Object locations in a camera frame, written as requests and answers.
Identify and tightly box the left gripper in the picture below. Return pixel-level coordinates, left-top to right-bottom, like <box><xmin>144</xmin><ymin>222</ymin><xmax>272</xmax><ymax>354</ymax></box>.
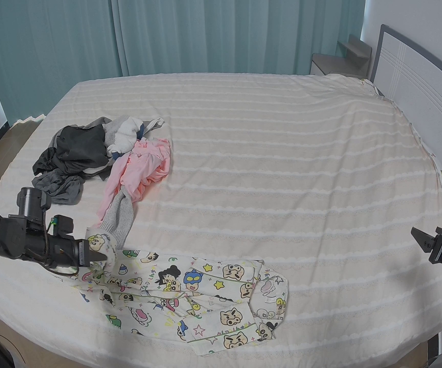
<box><xmin>46</xmin><ymin>235</ymin><xmax>109</xmax><ymax>270</ymax></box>

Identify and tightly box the white printed pyjama top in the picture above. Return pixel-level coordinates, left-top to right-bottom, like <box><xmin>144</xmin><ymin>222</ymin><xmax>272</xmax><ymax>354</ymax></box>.
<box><xmin>58</xmin><ymin>232</ymin><xmax>289</xmax><ymax>356</ymax></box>

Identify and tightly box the pile of clothes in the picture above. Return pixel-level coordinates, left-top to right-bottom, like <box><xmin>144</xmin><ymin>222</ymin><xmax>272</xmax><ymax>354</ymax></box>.
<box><xmin>32</xmin><ymin>115</ymin><xmax>172</xmax><ymax>247</ymax></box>

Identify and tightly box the bed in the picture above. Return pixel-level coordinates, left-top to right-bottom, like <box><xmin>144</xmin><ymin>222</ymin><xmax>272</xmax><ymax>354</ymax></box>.
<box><xmin>0</xmin><ymin>25</ymin><xmax>442</xmax><ymax>368</ymax></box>

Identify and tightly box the grey bedside table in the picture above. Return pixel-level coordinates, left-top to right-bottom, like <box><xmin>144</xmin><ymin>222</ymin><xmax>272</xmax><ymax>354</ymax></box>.
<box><xmin>311</xmin><ymin>34</ymin><xmax>372</xmax><ymax>79</ymax></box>

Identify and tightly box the blue-green curtain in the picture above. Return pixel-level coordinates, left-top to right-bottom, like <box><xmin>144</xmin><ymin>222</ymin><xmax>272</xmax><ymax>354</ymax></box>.
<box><xmin>0</xmin><ymin>0</ymin><xmax>122</xmax><ymax>125</ymax></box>
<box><xmin>110</xmin><ymin>0</ymin><xmax>367</xmax><ymax>76</ymax></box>

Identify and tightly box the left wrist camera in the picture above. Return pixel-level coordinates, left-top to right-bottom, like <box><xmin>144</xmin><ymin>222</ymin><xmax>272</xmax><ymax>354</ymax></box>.
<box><xmin>52</xmin><ymin>215</ymin><xmax>74</xmax><ymax>237</ymax></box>

